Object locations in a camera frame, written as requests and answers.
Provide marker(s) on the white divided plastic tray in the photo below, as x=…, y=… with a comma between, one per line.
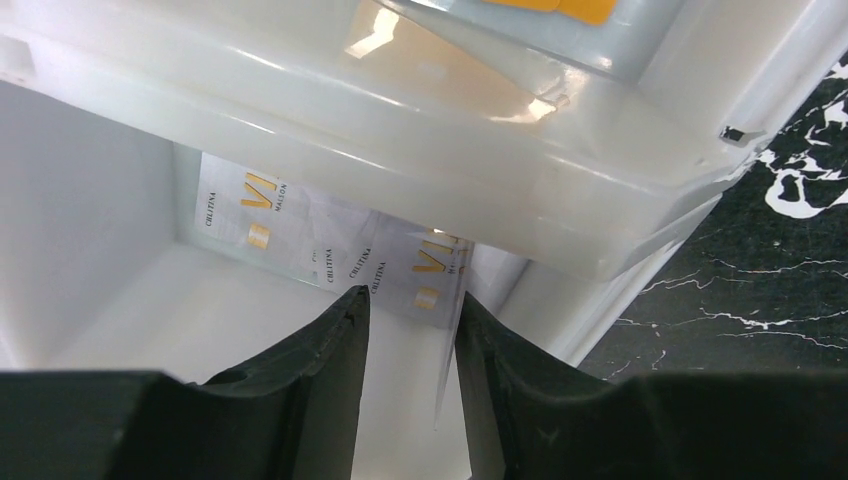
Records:
x=578, y=159

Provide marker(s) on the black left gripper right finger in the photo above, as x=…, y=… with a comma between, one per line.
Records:
x=529, y=415

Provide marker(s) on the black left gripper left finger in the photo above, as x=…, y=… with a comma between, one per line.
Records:
x=289, y=412

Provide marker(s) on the orange card in tray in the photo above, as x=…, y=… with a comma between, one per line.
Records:
x=590, y=12

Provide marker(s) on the white cards in tray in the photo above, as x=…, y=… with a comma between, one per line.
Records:
x=310, y=235

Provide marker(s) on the clear white card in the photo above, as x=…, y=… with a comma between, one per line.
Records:
x=454, y=331

